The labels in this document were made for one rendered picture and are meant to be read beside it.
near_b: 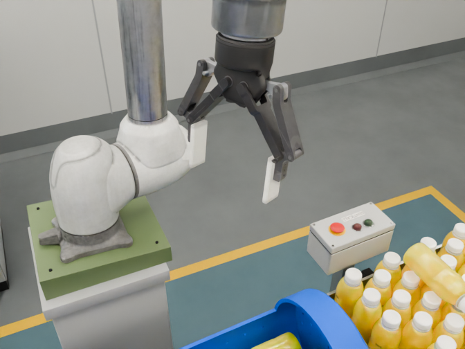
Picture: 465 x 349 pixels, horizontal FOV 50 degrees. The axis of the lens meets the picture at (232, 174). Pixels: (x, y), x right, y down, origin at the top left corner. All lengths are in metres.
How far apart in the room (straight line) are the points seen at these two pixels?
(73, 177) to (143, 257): 0.28
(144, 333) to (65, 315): 0.26
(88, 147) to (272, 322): 0.58
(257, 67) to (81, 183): 0.68
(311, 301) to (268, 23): 0.57
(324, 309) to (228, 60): 0.53
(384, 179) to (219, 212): 1.10
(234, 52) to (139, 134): 0.68
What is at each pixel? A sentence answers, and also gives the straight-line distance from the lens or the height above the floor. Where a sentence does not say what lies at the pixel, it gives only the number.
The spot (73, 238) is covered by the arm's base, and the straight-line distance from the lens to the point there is 1.32.
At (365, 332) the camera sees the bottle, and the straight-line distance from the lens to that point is 1.27.
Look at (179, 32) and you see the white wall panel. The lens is 3.60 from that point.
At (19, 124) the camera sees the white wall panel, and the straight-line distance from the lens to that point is 3.65.
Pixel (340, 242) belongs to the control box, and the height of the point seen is 1.10.
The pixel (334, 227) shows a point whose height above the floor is 1.11.
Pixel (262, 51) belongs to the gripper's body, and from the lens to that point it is 0.62.
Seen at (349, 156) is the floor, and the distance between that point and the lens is 3.50.
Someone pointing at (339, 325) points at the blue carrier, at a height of 1.23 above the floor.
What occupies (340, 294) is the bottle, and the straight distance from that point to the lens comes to 1.27.
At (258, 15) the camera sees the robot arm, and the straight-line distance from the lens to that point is 0.60.
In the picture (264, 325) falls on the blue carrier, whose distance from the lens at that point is 1.13.
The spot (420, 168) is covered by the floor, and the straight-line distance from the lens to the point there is 3.53.
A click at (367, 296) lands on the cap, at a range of 1.21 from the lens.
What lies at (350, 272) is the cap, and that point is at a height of 1.08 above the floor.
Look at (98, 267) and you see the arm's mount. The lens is 1.30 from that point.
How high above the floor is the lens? 2.00
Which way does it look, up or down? 38 degrees down
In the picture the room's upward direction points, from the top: straight up
